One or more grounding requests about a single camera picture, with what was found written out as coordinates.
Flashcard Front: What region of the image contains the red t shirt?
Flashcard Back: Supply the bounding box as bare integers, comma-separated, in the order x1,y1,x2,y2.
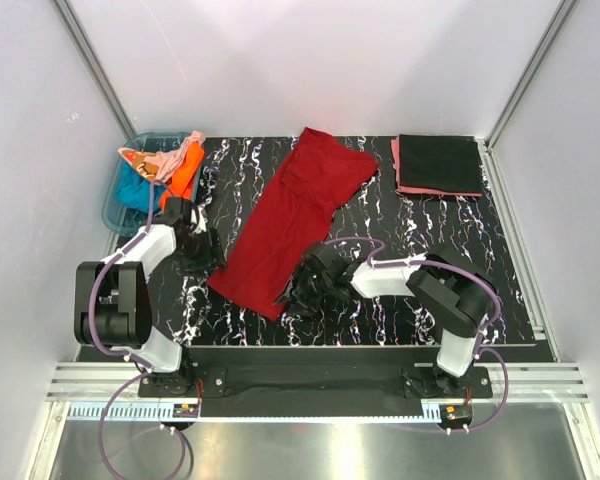
207,128,378,321

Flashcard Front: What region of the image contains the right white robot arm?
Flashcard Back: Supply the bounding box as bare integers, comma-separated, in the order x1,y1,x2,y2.
275,237,502,379

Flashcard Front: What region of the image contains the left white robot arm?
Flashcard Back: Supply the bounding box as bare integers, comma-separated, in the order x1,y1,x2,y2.
74,197,226,374

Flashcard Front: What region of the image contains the orange t shirt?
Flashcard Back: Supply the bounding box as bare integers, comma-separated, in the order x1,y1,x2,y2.
160,142,205,208

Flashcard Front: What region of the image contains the blue t shirt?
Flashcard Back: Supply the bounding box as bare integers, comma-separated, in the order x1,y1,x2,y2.
115,163,151,213

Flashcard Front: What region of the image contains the pink printed t shirt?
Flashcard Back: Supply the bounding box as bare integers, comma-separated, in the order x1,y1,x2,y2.
118,131,206,183

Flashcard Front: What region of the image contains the folded black t shirt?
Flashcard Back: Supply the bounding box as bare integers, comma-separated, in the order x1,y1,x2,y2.
398,134,482,197

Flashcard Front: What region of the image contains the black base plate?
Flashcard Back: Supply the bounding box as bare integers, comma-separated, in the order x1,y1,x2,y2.
139,346,493,420

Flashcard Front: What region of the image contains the white slotted cable duct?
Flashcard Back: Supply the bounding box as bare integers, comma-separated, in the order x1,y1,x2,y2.
68,402,441,422

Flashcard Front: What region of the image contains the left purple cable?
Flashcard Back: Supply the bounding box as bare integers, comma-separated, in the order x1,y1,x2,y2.
88,180,194,479

